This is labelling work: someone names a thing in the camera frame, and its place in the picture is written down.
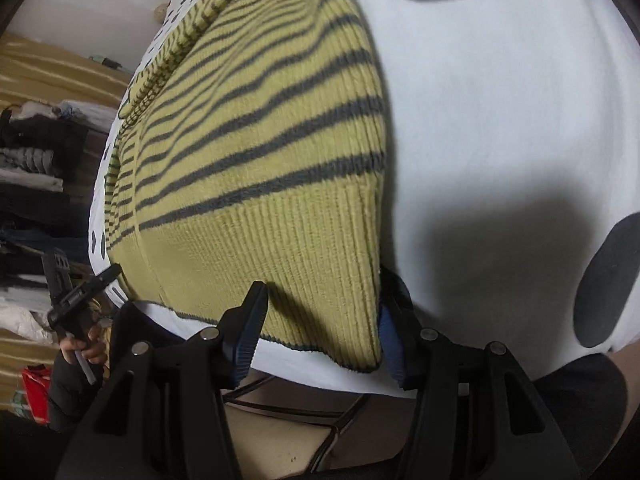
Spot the yellow curtain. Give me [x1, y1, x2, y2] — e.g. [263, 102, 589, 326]
[0, 31, 132, 128]

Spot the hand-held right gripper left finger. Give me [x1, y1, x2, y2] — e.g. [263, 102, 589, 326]
[55, 281, 271, 480]

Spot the person's left hand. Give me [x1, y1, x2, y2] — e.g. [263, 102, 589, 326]
[59, 324, 109, 367]

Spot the row of hanging clothes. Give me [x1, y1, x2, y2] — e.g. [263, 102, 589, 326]
[0, 99, 117, 347]

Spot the red bag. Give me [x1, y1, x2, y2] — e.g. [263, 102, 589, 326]
[21, 365, 52, 412]

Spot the yellow striped knit sweater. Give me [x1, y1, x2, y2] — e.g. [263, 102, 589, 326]
[102, 0, 389, 374]

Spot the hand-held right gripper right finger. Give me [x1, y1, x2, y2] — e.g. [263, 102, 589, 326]
[377, 272, 584, 480]

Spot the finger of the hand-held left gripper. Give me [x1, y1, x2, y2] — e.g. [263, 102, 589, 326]
[74, 263, 124, 304]

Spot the person's left forearm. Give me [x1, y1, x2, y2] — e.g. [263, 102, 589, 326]
[47, 354, 108, 434]

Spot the white polka dot bed cover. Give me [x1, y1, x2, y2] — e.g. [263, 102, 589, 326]
[87, 0, 640, 400]

